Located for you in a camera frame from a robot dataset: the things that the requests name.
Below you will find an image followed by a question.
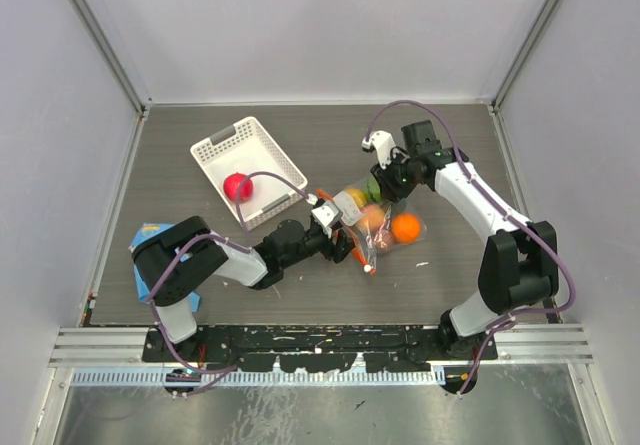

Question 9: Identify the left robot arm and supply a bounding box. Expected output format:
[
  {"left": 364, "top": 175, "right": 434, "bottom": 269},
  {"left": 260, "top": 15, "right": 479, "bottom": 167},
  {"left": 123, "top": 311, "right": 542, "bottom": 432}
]
[{"left": 131, "top": 216, "right": 355, "bottom": 361}]

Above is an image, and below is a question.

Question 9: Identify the fake orange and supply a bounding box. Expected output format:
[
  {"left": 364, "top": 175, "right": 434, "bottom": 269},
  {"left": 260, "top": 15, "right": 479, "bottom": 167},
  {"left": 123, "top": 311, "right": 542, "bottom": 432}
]
[{"left": 391, "top": 212, "right": 422, "bottom": 244}]

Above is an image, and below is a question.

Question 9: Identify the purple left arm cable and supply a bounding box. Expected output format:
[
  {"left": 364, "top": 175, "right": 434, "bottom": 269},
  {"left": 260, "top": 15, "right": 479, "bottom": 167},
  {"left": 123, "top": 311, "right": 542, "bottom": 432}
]
[{"left": 149, "top": 170, "right": 319, "bottom": 397}]

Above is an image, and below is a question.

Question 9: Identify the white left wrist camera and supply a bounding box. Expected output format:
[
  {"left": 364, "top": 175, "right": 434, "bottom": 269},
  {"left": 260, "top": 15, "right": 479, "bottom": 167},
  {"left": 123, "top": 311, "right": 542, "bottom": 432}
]
[{"left": 311, "top": 200, "right": 342, "bottom": 234}]

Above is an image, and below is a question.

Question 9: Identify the aluminium frame rail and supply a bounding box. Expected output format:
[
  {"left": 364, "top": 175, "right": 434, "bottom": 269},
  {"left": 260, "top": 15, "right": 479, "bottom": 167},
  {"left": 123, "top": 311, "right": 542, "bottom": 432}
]
[{"left": 48, "top": 324, "right": 594, "bottom": 368}]

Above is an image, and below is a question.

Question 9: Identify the blue slotted cable duct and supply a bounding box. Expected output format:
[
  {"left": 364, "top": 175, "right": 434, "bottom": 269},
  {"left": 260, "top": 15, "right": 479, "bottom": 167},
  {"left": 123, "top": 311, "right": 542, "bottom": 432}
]
[{"left": 70, "top": 367, "right": 445, "bottom": 388}]

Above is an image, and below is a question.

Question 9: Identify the white perforated plastic basket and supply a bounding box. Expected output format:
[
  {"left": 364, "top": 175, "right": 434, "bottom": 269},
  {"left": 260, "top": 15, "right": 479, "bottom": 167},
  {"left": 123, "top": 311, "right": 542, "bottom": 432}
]
[{"left": 190, "top": 116, "right": 308, "bottom": 230}]

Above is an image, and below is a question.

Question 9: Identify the fake brown passion fruit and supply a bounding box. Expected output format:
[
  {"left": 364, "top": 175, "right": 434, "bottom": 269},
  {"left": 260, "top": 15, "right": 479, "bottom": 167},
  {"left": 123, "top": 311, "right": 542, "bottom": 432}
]
[{"left": 373, "top": 229, "right": 395, "bottom": 253}]

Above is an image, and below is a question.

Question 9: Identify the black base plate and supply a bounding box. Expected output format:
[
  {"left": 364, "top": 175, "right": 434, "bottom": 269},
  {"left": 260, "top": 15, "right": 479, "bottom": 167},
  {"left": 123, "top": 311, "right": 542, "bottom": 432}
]
[{"left": 174, "top": 325, "right": 483, "bottom": 373}]

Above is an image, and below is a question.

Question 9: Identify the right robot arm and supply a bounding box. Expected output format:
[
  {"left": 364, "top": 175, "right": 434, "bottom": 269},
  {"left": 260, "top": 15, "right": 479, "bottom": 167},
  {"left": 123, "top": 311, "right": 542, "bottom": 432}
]
[{"left": 361, "top": 120, "right": 559, "bottom": 359}]

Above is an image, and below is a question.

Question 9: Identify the fake peach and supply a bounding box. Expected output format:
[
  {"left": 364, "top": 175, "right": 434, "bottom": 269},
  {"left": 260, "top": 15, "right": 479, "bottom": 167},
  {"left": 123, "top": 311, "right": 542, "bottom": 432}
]
[{"left": 357, "top": 204, "right": 387, "bottom": 235}]

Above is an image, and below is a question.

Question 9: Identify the fake yellow lemon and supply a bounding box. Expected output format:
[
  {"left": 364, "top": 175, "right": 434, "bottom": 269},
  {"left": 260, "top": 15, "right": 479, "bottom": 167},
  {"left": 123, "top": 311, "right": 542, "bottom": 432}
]
[{"left": 345, "top": 188, "right": 367, "bottom": 208}]

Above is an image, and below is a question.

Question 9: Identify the fake green watermelon piece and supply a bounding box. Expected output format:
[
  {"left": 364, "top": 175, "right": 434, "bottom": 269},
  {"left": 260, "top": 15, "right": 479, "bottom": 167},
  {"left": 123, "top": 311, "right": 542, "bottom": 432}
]
[{"left": 365, "top": 177, "right": 382, "bottom": 203}]

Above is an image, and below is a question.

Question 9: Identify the clear zip top bag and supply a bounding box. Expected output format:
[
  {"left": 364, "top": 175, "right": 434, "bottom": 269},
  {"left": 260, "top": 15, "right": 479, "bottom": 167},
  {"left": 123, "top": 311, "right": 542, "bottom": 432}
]
[{"left": 316, "top": 174, "right": 427, "bottom": 275}]

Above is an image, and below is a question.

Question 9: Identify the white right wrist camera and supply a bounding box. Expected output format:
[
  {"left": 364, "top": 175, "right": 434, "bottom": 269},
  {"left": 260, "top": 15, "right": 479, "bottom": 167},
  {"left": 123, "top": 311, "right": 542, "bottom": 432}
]
[{"left": 361, "top": 131, "right": 396, "bottom": 169}]

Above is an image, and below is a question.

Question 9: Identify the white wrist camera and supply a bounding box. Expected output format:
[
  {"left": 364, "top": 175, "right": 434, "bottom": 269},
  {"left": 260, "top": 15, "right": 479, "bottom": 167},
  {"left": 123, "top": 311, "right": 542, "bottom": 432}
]
[
  {"left": 311, "top": 200, "right": 342, "bottom": 234},
  {"left": 361, "top": 131, "right": 396, "bottom": 169}
]

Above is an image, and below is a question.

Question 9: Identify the fake red apple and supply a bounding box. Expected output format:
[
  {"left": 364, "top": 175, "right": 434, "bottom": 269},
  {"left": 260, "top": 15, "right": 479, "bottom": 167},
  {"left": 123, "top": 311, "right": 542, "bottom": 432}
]
[{"left": 223, "top": 172, "right": 254, "bottom": 203}]

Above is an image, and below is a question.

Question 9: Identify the blue patterned cloth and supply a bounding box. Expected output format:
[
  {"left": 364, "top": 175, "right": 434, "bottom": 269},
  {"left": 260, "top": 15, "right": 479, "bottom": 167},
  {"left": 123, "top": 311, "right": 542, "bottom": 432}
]
[{"left": 130, "top": 222, "right": 202, "bottom": 312}]

